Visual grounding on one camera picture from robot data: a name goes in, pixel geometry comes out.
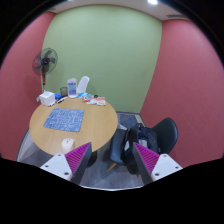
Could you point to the white blue jug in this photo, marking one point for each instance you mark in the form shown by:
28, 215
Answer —
72, 87

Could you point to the black chair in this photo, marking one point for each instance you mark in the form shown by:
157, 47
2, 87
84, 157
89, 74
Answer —
167, 135

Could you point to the black pen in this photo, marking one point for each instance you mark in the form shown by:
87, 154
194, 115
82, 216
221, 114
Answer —
61, 100

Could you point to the blue orange snack packet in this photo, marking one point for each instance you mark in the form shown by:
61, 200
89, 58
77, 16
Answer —
87, 98

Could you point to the white tissue box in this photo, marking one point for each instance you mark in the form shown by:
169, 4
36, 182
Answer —
47, 98

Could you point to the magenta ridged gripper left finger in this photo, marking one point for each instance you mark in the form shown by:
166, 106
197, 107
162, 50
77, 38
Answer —
70, 166

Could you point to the round wooden table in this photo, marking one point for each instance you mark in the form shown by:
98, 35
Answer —
98, 126

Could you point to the black standing fan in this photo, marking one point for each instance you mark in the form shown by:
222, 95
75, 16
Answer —
44, 63

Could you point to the dark grey chair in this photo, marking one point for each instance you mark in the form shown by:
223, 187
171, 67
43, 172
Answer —
117, 148

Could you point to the white chair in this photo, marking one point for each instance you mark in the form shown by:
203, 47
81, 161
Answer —
82, 85

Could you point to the black backpack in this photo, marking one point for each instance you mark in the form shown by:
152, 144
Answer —
138, 134

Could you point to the blue patterned mouse pad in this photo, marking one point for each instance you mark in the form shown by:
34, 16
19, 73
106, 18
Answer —
65, 120

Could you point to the dark green cup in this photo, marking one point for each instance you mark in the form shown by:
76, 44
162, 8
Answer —
63, 91

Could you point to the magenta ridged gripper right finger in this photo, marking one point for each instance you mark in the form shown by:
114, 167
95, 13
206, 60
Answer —
153, 166

